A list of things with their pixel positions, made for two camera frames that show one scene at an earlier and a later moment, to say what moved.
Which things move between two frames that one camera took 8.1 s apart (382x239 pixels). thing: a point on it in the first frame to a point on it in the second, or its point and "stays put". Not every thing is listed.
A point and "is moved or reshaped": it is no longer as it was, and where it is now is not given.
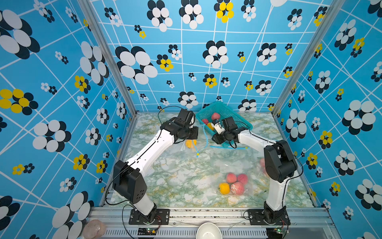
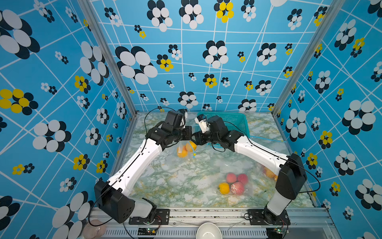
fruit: (242, 178) stays put
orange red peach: (190, 143) is moved or reshaped
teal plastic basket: (224, 111) is moved or reshaped
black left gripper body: (191, 133) stays put
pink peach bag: (237, 188) stays put
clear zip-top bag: (234, 182) stays put
